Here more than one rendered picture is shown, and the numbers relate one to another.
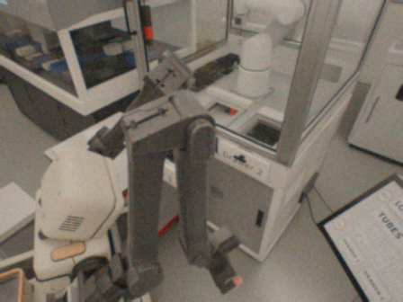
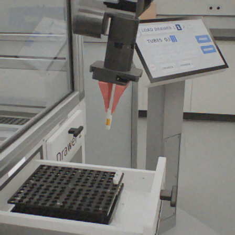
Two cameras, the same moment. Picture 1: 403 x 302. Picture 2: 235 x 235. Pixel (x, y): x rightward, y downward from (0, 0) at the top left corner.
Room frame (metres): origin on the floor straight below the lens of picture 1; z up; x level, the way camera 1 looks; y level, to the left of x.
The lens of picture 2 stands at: (1.40, 0.76, 1.33)
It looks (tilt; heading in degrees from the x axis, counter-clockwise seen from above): 20 degrees down; 241
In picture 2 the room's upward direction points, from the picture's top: straight up
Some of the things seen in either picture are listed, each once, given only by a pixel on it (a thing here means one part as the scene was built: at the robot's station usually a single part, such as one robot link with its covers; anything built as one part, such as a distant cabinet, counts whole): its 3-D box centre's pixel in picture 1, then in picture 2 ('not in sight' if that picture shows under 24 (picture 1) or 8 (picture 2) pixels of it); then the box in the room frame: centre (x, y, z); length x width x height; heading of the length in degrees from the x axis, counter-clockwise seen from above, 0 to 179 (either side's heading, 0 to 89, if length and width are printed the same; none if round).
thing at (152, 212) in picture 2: (156, 166); (155, 206); (1.00, 0.20, 0.87); 0.29 x 0.02 x 0.11; 49
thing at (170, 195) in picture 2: not in sight; (168, 195); (0.98, 0.22, 0.91); 0.07 x 0.04 x 0.01; 49
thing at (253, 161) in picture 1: (243, 159); (67, 139); (1.04, -0.25, 0.87); 0.29 x 0.02 x 0.11; 49
